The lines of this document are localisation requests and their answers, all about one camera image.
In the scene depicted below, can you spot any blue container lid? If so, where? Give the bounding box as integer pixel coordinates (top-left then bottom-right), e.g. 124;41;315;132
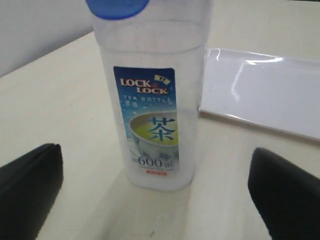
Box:
85;0;149;21

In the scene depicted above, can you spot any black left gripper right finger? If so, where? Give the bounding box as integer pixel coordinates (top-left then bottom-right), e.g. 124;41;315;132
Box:
247;147;320;240

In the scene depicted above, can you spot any clear plastic tall container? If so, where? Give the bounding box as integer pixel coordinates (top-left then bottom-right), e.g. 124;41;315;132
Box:
90;0;213;191

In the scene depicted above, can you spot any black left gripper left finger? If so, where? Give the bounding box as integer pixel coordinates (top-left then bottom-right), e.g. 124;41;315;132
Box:
0;143;62;240

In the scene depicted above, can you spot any white rectangular tray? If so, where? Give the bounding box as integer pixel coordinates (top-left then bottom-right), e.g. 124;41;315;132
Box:
200;49;320;141

